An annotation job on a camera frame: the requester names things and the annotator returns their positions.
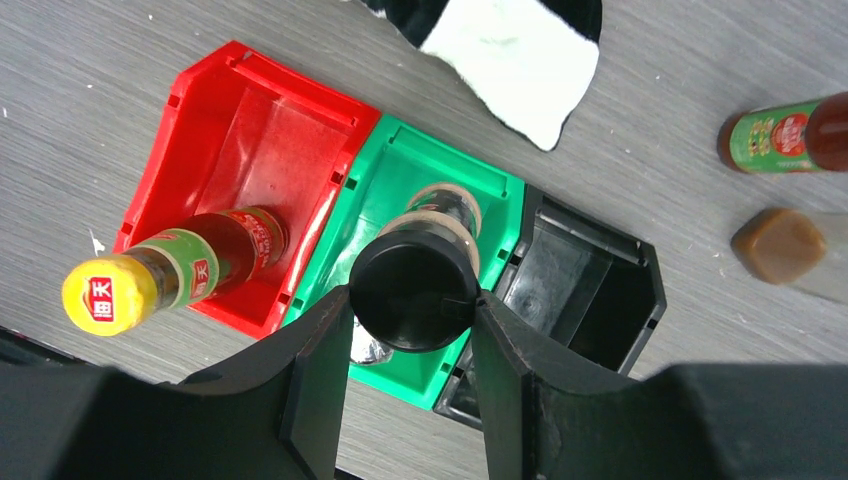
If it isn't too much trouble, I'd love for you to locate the red plastic bin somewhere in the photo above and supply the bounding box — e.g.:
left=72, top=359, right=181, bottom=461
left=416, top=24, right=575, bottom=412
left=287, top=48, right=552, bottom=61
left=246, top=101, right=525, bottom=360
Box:
left=114, top=41, right=381, bottom=339

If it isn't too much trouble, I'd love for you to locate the brown sauce glass bottle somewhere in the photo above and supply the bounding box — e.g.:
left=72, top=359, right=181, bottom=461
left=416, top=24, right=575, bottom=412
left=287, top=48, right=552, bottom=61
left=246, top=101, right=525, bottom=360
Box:
left=730, top=207, right=847, bottom=305

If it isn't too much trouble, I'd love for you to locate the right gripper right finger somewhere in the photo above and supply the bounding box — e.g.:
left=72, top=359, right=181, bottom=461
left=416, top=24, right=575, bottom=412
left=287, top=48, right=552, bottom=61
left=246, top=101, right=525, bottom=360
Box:
left=472, top=292, right=847, bottom=479

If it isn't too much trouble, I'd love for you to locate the black plastic bin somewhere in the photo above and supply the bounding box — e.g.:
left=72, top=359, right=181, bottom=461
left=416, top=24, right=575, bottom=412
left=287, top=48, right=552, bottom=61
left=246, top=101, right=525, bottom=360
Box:
left=433, top=184, right=668, bottom=432

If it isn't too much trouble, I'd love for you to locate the red label spice jar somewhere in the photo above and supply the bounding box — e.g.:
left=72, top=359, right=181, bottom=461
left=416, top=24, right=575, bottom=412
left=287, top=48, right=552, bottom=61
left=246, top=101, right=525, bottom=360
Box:
left=348, top=182, right=482, bottom=353

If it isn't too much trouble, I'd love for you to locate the black white checkered cloth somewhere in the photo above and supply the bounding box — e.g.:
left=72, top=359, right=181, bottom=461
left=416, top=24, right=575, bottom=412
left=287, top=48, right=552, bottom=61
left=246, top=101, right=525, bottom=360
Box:
left=364, top=0, right=603, bottom=152

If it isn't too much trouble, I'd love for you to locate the green plastic bin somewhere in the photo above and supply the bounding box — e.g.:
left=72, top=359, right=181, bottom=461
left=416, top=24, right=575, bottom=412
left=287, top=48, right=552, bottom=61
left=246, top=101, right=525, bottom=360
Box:
left=281, top=113, right=527, bottom=412

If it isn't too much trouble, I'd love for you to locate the green label spice jar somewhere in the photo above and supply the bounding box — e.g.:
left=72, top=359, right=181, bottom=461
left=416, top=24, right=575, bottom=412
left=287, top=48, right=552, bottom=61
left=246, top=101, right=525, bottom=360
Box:
left=350, top=317, right=394, bottom=366

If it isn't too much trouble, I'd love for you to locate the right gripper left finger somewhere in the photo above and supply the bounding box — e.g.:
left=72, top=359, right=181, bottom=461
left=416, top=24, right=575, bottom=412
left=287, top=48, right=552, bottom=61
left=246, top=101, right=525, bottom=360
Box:
left=1, top=286, right=353, bottom=479

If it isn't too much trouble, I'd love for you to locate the yellow cap chili sauce bottle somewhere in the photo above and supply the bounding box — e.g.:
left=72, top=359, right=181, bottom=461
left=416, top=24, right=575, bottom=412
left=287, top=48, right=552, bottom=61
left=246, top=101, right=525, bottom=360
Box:
left=717, top=92, right=847, bottom=174

